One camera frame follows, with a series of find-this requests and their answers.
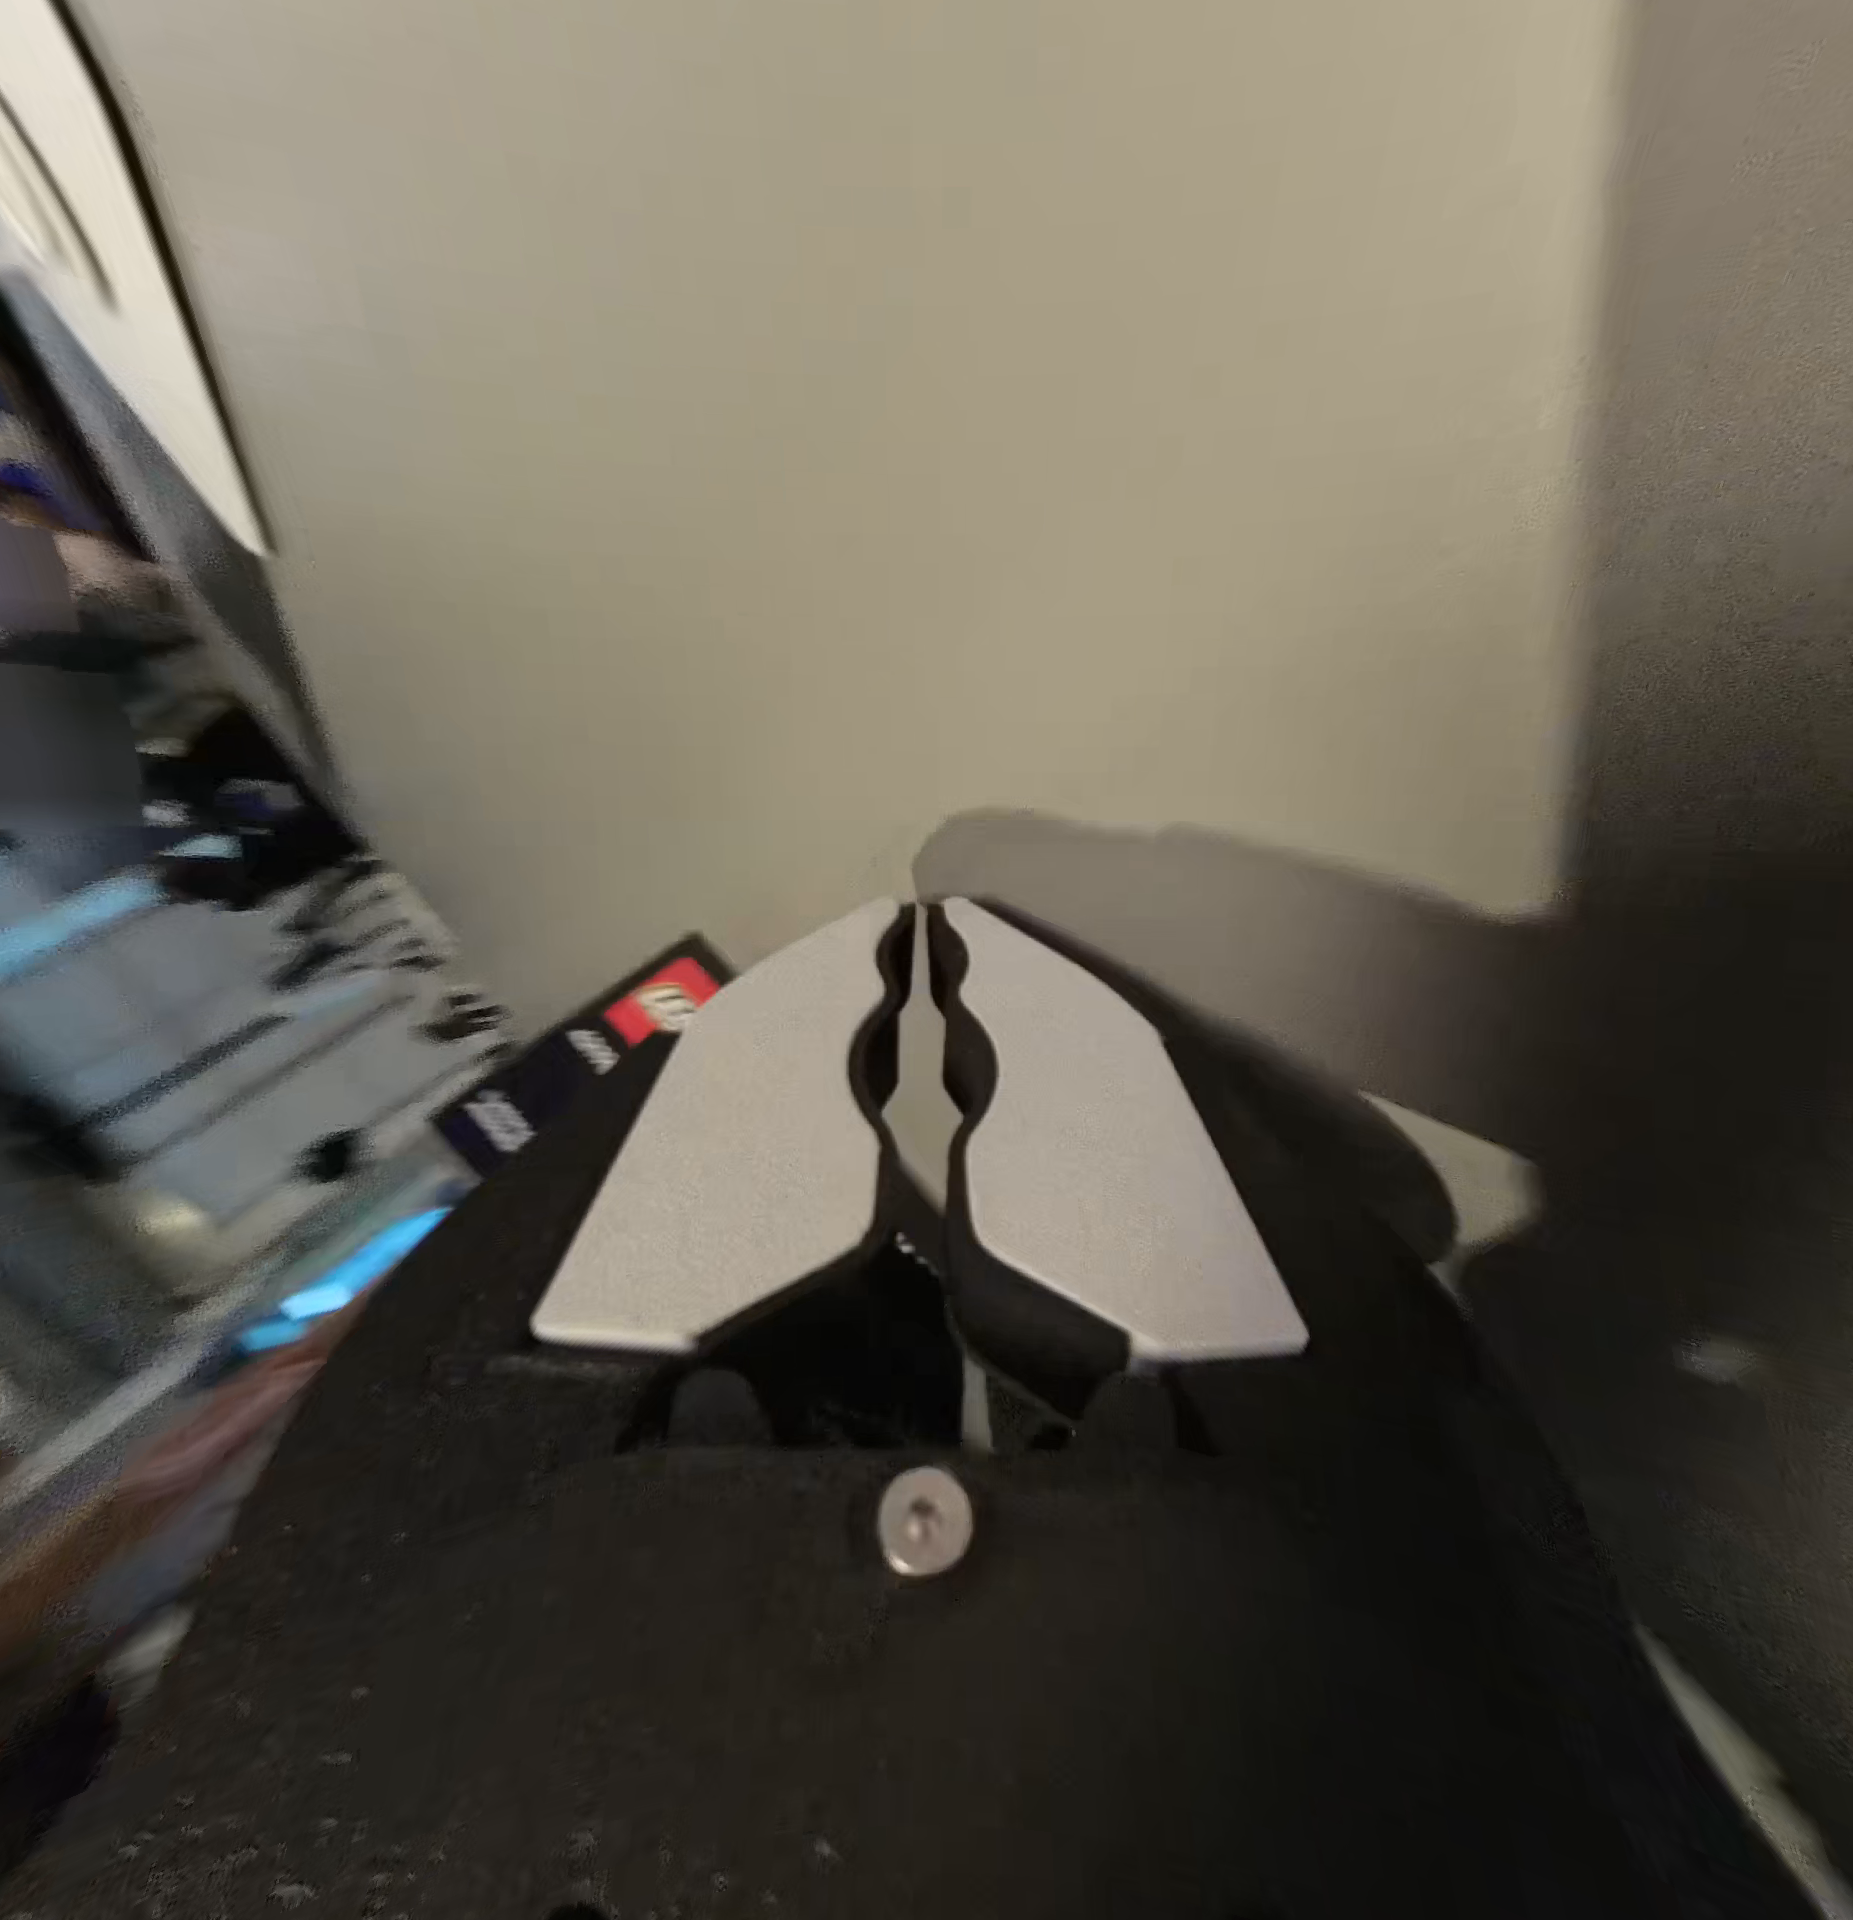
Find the black box with red label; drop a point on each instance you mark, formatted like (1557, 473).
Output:
(543, 1094)

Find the white desk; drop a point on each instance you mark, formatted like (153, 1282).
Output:
(866, 451)

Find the white board with black edge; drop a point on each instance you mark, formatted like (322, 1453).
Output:
(153, 429)

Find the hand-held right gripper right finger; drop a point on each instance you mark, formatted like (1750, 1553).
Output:
(1107, 1187)

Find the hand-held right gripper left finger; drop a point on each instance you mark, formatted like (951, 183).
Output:
(730, 1169)

